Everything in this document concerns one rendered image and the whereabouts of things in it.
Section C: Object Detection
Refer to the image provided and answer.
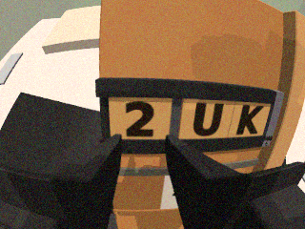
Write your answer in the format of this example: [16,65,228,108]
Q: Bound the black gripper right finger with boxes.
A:
[165,134,305,229]

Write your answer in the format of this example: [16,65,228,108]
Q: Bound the white paper ticket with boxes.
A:
[160,176,178,209]

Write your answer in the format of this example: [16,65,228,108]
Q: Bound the beige flat box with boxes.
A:
[42,7,100,54]

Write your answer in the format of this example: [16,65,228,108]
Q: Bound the tan letter tile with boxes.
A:
[108,96,172,140]
[226,102,271,137]
[178,99,235,138]

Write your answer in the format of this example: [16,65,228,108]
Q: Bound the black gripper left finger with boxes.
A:
[0,134,122,229]

